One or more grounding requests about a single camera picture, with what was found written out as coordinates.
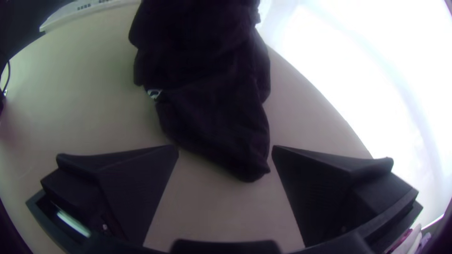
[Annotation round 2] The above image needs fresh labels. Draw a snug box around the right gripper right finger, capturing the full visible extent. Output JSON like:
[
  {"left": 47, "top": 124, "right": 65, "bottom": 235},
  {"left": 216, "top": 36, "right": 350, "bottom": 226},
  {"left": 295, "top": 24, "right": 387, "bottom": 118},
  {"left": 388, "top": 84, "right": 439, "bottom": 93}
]
[{"left": 271, "top": 144, "right": 423, "bottom": 247}]

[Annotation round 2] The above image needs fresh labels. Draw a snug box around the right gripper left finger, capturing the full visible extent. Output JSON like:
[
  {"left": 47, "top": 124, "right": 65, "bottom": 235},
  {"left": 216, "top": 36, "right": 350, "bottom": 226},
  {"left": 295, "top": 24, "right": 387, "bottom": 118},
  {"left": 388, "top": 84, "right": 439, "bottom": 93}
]
[{"left": 26, "top": 144, "right": 179, "bottom": 247}]

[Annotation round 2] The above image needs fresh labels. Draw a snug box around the black t-shirt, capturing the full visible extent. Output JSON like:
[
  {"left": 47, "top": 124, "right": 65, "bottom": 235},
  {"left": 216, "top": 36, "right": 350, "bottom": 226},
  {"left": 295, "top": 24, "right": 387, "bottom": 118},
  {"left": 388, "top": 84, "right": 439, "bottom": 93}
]
[{"left": 128, "top": 0, "right": 273, "bottom": 183}]

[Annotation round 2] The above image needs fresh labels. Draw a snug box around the white laundry basket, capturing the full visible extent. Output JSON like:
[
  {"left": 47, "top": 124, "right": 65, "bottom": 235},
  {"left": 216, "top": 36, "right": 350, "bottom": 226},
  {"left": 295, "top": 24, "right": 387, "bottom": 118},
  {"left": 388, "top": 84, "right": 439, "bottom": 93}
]
[{"left": 39, "top": 0, "right": 142, "bottom": 33}]

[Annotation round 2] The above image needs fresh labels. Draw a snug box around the black cable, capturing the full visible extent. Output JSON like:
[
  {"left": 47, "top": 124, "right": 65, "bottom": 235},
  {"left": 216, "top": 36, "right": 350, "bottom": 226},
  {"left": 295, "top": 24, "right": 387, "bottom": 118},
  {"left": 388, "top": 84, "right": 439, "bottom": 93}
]
[{"left": 0, "top": 60, "right": 11, "bottom": 106}]

